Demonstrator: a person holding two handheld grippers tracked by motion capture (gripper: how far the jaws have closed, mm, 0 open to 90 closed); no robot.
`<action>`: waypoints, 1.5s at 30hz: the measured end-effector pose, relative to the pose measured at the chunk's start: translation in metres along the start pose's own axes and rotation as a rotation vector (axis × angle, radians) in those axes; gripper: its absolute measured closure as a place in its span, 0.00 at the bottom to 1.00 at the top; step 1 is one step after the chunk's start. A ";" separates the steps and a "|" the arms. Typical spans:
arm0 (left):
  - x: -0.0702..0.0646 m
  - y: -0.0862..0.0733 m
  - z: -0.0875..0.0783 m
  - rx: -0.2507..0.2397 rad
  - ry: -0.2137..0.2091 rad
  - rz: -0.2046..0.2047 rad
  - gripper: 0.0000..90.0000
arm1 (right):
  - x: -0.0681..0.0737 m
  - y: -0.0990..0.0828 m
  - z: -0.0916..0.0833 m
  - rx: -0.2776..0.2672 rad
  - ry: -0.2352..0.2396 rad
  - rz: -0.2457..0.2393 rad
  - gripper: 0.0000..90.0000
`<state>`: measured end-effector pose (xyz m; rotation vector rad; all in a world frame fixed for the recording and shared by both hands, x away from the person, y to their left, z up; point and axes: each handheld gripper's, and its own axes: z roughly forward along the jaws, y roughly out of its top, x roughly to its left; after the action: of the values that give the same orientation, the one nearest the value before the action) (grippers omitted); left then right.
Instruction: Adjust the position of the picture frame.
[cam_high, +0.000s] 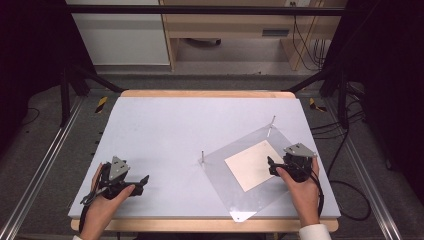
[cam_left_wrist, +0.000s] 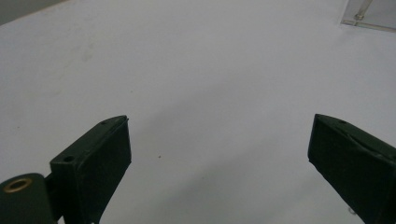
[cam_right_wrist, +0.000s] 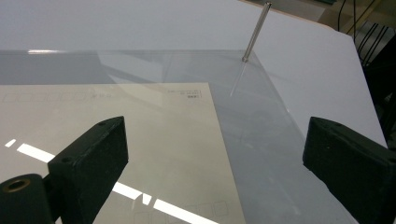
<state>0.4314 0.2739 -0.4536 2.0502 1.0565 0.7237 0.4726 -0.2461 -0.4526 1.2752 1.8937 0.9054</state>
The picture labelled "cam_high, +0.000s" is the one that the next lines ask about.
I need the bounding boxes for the left hand-held gripper cable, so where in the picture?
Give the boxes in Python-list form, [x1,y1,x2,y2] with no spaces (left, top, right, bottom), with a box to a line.
[78,185,112,234]

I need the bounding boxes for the thin black floor cable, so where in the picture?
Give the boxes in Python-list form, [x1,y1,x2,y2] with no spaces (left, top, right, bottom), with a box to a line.
[20,106,42,128]

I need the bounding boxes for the yellow clamp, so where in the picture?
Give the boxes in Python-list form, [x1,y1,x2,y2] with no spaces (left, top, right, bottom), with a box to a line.
[94,95,110,115]
[307,97,328,113]

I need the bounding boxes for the person's left hand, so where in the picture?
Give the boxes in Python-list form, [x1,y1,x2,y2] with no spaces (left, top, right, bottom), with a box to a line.
[79,162,136,231]

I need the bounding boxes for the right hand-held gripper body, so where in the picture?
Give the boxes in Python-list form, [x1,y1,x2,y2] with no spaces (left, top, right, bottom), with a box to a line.
[281,142,318,184]

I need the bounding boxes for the hanging desk cables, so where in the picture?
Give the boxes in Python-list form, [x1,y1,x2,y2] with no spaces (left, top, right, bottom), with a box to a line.
[290,1,332,72]

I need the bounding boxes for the white cabinet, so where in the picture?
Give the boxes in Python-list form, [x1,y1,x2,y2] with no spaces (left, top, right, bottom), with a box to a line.
[65,0,172,66]

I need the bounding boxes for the black metal stand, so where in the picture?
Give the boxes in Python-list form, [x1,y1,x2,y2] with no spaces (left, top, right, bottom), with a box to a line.
[59,62,125,128]
[285,62,352,130]

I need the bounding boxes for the picture card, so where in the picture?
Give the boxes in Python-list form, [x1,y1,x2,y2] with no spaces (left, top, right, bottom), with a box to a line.
[224,139,285,193]

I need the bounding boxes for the yellow clamp right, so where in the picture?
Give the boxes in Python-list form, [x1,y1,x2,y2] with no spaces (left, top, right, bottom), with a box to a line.
[307,97,328,113]

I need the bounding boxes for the aluminium rail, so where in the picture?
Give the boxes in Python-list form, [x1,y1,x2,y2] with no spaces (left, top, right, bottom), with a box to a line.
[0,95,85,240]
[323,97,405,240]

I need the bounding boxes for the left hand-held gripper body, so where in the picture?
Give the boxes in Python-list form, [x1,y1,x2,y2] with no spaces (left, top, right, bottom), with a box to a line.
[98,155,137,201]

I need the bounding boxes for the wooden desk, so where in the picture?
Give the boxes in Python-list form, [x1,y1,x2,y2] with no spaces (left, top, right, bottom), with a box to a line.
[158,0,348,72]

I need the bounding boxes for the right hand-held gripper cable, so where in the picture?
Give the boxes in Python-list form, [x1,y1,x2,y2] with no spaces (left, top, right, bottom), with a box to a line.
[309,168,325,218]

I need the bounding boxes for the hand-held gripper cable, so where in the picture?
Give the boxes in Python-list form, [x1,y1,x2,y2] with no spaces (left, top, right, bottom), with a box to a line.
[309,168,325,218]
[78,185,112,234]

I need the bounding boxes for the black curtain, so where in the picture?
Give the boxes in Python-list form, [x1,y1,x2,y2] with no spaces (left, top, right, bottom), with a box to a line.
[324,0,424,204]
[0,0,98,154]

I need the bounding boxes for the black horizontal bar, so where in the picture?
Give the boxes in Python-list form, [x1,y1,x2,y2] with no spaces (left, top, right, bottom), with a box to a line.
[65,4,348,17]

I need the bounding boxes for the yellow clamp left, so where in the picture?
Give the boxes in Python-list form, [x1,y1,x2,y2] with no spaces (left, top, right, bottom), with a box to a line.
[94,95,110,115]

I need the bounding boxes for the person's right hand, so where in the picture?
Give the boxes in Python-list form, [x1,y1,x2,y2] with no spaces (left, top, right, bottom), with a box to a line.
[275,157,322,228]

